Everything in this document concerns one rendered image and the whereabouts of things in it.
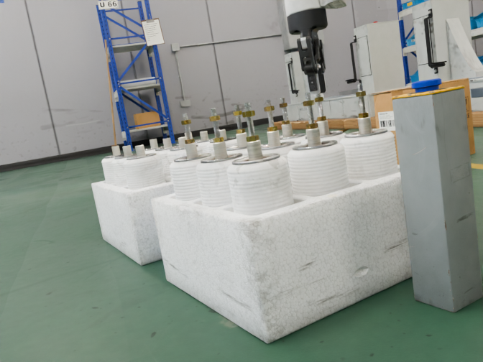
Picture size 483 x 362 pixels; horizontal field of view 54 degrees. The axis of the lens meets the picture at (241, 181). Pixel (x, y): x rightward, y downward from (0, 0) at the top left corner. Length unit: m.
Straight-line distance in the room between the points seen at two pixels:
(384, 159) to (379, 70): 3.19
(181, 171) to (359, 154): 0.33
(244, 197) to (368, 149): 0.25
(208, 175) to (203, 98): 6.32
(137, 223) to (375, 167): 0.59
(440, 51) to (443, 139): 2.75
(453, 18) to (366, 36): 0.75
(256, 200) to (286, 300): 0.15
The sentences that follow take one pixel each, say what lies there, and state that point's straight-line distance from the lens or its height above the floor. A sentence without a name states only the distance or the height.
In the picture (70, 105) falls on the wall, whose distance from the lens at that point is 6.89.
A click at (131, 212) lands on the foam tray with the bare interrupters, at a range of 1.15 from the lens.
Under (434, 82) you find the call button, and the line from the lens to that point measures 0.72.
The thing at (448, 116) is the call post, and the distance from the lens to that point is 0.71.
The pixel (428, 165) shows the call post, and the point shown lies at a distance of 0.71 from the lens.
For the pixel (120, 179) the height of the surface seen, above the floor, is 0.20.
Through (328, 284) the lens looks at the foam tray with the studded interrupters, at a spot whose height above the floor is 0.05.
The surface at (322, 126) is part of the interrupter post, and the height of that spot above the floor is 0.27.
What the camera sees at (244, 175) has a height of 0.24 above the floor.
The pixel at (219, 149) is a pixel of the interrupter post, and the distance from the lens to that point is 0.83.
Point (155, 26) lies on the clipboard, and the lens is 6.39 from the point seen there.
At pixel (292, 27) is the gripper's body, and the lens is 0.95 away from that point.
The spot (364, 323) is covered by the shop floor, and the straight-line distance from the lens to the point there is 0.74.
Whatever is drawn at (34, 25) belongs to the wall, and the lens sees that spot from 7.04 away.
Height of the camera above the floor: 0.34
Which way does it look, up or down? 9 degrees down
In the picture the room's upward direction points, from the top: 9 degrees counter-clockwise
